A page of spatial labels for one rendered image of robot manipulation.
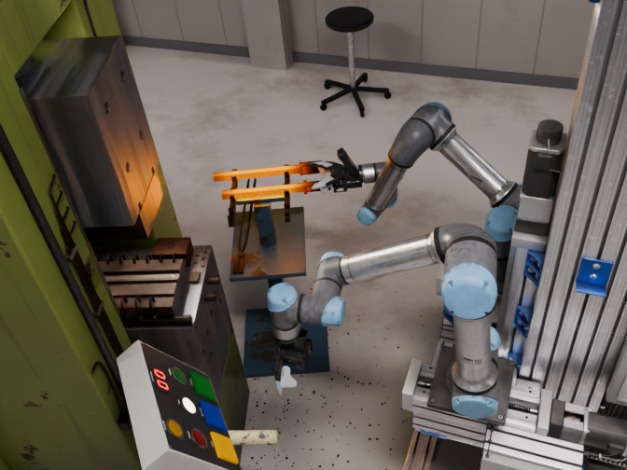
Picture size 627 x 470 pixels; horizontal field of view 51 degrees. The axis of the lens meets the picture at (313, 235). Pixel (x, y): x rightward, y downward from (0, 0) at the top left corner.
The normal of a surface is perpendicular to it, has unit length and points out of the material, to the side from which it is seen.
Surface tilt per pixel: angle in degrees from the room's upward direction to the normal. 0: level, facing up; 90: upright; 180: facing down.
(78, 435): 90
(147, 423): 30
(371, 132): 0
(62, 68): 0
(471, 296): 83
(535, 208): 90
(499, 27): 90
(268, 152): 0
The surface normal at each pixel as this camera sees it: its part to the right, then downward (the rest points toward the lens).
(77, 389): -0.04, 0.68
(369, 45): -0.34, 0.66
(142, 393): -0.53, -0.47
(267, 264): -0.08, -0.73
